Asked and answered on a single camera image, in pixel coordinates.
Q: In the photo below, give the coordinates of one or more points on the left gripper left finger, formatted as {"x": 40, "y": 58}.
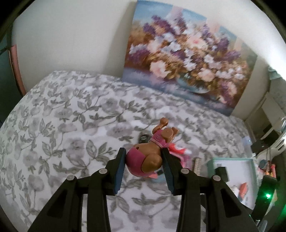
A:
{"x": 63, "y": 212}

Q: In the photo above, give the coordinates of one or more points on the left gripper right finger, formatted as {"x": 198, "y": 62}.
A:
{"x": 224, "y": 212}

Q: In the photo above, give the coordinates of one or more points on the pink blue toy gun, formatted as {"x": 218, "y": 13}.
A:
{"x": 243, "y": 190}
{"x": 184, "y": 156}

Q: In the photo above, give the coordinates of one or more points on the pink helmet puppy toy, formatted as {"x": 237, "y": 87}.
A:
{"x": 143, "y": 159}

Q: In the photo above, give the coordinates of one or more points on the black power adapter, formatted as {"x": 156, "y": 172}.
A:
{"x": 222, "y": 173}

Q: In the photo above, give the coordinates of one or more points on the glitter tape roll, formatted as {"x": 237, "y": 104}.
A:
{"x": 263, "y": 165}

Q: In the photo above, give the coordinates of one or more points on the teal rimmed white box lid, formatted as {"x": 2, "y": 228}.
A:
{"x": 239, "y": 170}

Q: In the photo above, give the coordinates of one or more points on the black plugged charger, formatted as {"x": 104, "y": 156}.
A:
{"x": 259, "y": 146}

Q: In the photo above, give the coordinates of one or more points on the white wooden chair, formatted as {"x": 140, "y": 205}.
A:
{"x": 276, "y": 118}

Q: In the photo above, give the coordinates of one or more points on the grey floral blanket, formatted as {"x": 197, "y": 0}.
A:
{"x": 73, "y": 123}

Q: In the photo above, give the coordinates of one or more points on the floral still life painting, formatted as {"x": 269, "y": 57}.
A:
{"x": 178, "y": 51}

